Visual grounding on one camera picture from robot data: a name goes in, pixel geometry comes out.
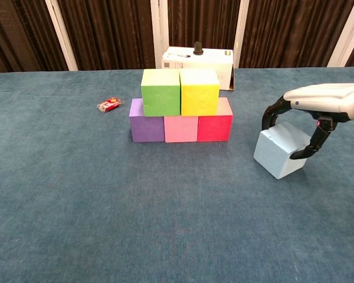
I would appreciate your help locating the purple foam cube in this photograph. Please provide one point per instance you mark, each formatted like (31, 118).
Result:
(146, 129)

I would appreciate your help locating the green foam cube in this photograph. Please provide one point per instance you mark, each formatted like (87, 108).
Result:
(160, 97)

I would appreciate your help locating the teal felt table cover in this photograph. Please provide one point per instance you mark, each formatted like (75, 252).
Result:
(47, 206)

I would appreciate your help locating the white frame post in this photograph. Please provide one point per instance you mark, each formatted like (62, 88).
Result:
(159, 29)
(242, 29)
(346, 32)
(62, 35)

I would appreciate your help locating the white cardboard box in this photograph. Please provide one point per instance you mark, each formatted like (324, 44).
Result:
(200, 60)

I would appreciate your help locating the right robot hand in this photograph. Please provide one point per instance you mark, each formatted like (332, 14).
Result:
(321, 100)

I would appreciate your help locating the red foam cube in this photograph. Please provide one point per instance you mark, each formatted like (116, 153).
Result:
(215, 128)

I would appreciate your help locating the red candy wrapper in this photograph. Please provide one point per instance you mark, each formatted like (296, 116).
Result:
(109, 105)

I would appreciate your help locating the light blue foam cube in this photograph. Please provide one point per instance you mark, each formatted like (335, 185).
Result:
(275, 154)

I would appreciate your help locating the black knob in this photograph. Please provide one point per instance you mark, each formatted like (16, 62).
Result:
(198, 48)

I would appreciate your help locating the pink foam cube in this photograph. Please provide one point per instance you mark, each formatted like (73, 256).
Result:
(181, 129)

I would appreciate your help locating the yellow foam cube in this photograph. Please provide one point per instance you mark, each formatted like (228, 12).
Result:
(199, 97)

